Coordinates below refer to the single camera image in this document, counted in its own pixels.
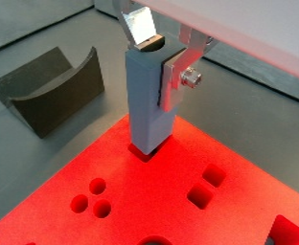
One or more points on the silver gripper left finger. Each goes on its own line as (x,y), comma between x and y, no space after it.
(138,24)

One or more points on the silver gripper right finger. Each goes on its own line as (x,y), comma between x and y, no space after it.
(179,72)

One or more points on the grey-blue arch peg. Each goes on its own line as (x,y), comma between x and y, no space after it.
(151,123)

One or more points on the dark grey curved holder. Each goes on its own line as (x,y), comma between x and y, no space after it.
(45,90)

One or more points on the red foam shape-sorter block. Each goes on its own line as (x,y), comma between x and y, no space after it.
(195,195)

